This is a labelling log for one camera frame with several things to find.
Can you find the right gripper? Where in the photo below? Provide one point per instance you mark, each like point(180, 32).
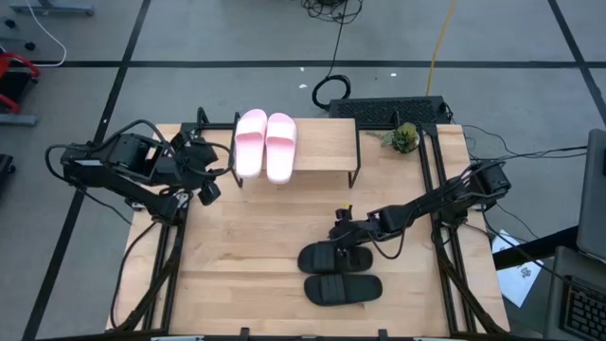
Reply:
point(355, 231)

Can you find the black bar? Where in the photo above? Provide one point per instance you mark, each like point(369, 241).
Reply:
point(530, 248)

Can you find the wooden shelf black frame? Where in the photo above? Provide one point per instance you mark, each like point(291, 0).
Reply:
point(326, 142)

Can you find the black keyboard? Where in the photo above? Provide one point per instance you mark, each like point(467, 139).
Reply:
point(587, 312)

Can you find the grey furniture base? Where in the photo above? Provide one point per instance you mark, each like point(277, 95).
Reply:
point(52, 8)

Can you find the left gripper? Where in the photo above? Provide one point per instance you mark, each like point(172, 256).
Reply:
point(196, 161)

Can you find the white paper sheet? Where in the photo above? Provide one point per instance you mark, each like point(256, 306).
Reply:
point(516, 279)

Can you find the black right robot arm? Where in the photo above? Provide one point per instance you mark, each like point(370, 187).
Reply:
point(426, 208)

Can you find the black slide sandal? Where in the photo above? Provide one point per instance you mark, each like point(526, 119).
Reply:
point(315, 258)
point(364, 289)

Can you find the grey side table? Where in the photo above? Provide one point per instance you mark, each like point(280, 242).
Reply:
point(556, 284)

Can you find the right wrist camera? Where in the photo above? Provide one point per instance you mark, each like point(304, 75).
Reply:
point(343, 214)

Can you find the grey laptop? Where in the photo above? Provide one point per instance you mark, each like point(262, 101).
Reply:
point(594, 199)

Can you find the red cart frame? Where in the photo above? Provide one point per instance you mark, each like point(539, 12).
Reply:
point(21, 59)

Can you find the pink slide sandal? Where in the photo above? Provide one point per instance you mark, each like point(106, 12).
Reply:
point(280, 161)
point(251, 151)

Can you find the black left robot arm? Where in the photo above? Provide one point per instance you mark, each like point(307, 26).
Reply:
point(118, 185)

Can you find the grey metal bar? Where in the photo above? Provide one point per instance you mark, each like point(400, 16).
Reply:
point(19, 120)

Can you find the small green succulent plant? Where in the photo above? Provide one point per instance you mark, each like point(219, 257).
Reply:
point(405, 137)

